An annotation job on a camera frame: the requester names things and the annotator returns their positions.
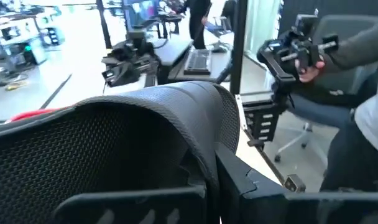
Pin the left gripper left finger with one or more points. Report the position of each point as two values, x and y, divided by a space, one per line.
130 199

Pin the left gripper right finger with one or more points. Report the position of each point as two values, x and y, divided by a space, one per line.
254 205

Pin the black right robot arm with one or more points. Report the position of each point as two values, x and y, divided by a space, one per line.
136 46

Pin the black leader arm base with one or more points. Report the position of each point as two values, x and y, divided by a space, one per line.
263 121

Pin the red plastic bin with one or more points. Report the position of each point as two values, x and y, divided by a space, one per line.
30 113

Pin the grey desk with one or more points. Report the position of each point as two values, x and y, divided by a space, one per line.
173 53

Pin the grey desk monitor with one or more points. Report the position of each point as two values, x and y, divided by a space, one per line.
139 14

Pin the black keyboard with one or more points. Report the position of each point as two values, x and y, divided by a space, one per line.
197 62

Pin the person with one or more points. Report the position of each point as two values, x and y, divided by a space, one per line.
369 118
196 25

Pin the white equipment rack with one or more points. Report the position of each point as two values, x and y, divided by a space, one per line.
18 40

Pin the person's hand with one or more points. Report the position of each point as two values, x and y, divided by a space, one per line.
310 73

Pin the pale green curtain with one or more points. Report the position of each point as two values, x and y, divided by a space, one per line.
262 25

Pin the grey office chair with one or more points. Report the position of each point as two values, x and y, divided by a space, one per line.
341 28

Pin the metal corner bracket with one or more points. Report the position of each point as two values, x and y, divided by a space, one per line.
294 183

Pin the black aluminium frame rail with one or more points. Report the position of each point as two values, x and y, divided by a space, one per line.
266 160

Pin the black vertical post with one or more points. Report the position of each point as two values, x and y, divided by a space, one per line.
238 46
103 25

